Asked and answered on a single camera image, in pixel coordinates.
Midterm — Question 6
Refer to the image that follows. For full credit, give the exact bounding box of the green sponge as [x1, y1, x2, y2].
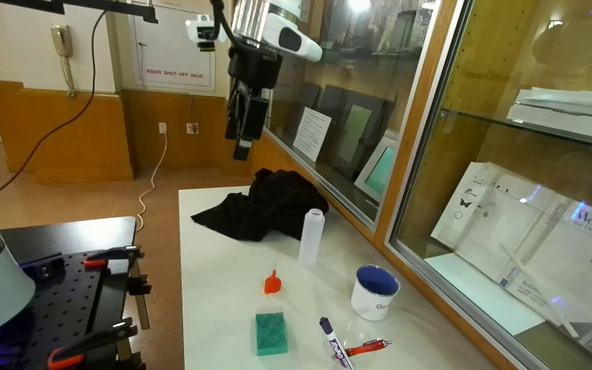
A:
[253, 311, 290, 357]

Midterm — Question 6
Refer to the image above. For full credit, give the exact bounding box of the white paper stack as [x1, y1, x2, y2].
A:
[506, 84, 592, 145]

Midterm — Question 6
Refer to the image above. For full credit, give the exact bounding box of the red pen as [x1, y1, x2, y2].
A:
[343, 338, 391, 357]

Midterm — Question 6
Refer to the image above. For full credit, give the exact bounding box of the white paper sign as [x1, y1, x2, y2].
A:
[292, 104, 336, 165]

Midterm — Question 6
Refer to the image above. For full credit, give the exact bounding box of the wooden counter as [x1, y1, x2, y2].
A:
[0, 79, 136, 185]

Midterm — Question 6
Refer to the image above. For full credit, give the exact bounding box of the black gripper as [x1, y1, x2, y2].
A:
[225, 39, 287, 162]

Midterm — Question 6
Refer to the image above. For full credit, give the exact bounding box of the white software manual book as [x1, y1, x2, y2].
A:
[500, 198, 592, 330]

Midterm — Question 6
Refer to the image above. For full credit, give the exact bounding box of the white framed teal screen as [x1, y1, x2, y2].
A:
[354, 132, 402, 206]

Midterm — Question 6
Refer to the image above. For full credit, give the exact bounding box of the orange handled black clamp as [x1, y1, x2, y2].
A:
[47, 317, 140, 370]
[80, 244, 146, 273]

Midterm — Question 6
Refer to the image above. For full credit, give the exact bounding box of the black hanging cable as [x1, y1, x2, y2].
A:
[0, 8, 111, 201]

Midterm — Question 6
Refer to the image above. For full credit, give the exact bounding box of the white butterfly print booklet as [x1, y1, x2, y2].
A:
[429, 160, 567, 289]

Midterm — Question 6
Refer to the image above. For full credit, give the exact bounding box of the white plastic bottle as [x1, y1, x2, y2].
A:
[299, 206, 328, 270]

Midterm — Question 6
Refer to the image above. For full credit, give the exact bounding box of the beige wall phone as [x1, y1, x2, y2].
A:
[49, 22, 78, 99]

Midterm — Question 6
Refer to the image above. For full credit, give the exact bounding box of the white wall notice board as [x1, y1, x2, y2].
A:
[133, 0, 216, 95]

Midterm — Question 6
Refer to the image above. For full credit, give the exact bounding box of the black camera boom bar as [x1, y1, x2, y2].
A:
[0, 0, 160, 26]

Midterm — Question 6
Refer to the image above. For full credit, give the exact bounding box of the white power cable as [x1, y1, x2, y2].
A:
[133, 130, 170, 235]

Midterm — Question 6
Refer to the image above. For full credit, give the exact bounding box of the white flat paper sheet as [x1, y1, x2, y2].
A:
[422, 251, 547, 338]

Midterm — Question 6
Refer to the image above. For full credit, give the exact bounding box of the black perforated mounting board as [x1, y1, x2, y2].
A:
[0, 213, 152, 370]

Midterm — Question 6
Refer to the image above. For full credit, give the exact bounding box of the dark framed panel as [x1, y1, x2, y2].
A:
[321, 84, 395, 180]

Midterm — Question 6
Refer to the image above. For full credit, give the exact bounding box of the red conical bottle lid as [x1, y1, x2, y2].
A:
[263, 270, 284, 295]

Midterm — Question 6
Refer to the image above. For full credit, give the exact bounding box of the black cloth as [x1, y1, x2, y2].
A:
[190, 166, 331, 242]

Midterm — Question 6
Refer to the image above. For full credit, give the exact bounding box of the white cup blue inside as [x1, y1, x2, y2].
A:
[349, 263, 404, 323]

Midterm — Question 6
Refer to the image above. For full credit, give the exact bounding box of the wooden glass display case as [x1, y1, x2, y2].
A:
[251, 0, 592, 370]

